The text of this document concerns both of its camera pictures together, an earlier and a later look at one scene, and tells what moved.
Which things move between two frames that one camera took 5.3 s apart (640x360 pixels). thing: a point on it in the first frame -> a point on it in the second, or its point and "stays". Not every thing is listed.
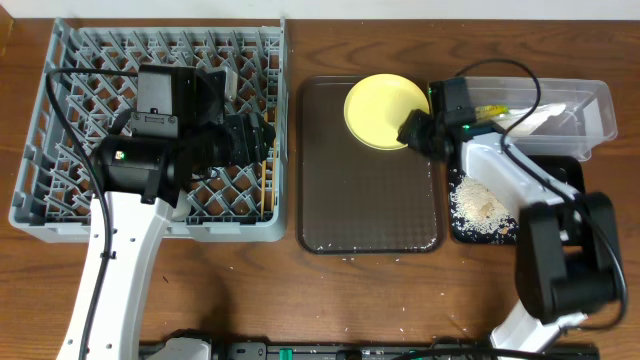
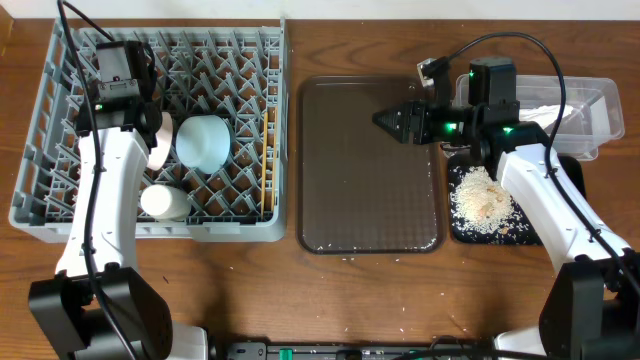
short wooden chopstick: (274, 147) stays
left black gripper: (245, 147) -> (160, 115)
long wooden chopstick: (263, 188) stays
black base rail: (384, 351) stays
